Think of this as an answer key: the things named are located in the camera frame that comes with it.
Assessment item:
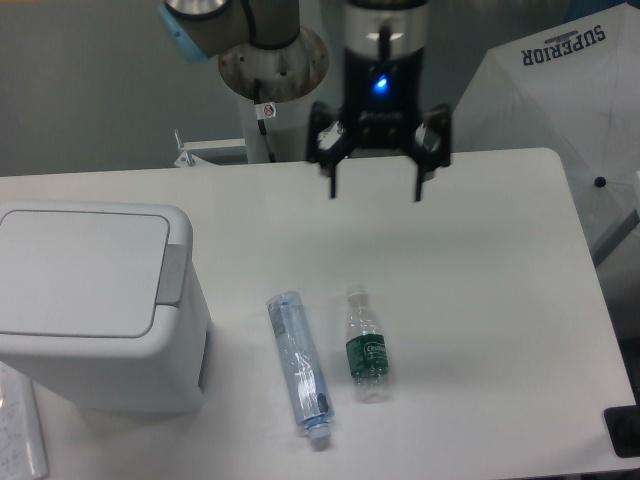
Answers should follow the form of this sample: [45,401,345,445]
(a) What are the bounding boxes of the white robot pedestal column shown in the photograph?
[218,27,329,164]

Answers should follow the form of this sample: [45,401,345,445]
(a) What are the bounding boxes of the black device at table edge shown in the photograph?
[604,405,639,458]

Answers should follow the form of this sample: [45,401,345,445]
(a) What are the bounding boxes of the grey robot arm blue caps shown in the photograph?
[159,1,452,184]

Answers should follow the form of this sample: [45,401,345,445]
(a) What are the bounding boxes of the clear bottle green label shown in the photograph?
[345,285,389,404]

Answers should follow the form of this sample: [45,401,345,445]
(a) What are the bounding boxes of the crushed clear blue bottle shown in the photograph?
[267,291,334,451]

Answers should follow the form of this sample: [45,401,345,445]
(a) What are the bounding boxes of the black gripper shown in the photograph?
[305,1,452,202]

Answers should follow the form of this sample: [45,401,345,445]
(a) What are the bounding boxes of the white push-lid trash can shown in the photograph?
[1,200,212,414]

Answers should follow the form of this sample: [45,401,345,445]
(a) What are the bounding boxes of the white metal base frame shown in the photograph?
[173,129,248,168]

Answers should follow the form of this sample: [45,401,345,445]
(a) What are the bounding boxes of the black cable on pedestal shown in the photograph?
[252,77,277,163]

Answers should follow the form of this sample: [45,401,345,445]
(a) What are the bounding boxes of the white paper sheet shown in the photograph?
[1,363,49,479]

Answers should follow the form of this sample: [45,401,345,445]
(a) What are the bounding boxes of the white umbrella with lettering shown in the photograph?
[453,3,639,247]

